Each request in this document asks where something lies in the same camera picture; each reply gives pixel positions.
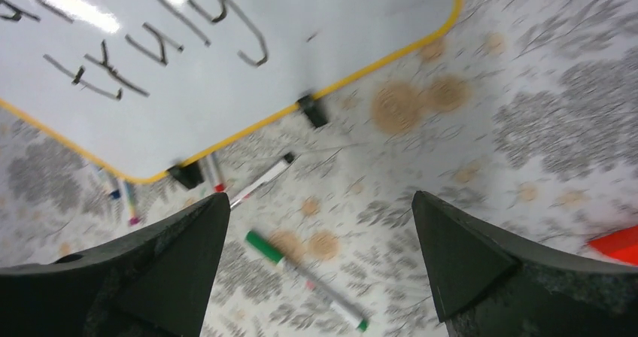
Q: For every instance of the whiteboard wire stand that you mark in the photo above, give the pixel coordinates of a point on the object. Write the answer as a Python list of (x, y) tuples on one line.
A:
[(290, 130)]

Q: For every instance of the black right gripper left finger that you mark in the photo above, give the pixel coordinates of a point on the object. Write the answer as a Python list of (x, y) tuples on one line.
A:
[(155, 281)]

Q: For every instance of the yellow framed whiteboard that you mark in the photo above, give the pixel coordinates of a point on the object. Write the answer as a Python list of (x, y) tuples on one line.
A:
[(140, 86)]

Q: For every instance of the floral table mat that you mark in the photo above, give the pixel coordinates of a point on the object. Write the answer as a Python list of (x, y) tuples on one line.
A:
[(523, 114)]

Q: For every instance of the red triangular block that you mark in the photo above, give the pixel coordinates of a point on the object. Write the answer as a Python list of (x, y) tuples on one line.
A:
[(620, 245)]

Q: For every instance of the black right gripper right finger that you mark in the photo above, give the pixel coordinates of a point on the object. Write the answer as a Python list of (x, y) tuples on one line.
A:
[(487, 281)]

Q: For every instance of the black capped marker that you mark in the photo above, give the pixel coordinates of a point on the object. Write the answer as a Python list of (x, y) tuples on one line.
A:
[(269, 175)]

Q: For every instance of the green capped white marker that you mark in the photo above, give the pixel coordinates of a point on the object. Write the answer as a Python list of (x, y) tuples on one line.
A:
[(335, 300)]

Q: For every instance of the magenta capped white marker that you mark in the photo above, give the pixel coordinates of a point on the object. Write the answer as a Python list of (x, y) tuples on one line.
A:
[(130, 201)]

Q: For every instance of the blue capped white marker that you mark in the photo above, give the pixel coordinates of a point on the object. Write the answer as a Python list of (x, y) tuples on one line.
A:
[(108, 184)]

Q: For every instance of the red capped white marker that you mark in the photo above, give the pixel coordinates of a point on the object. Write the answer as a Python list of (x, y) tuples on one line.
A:
[(215, 174)]

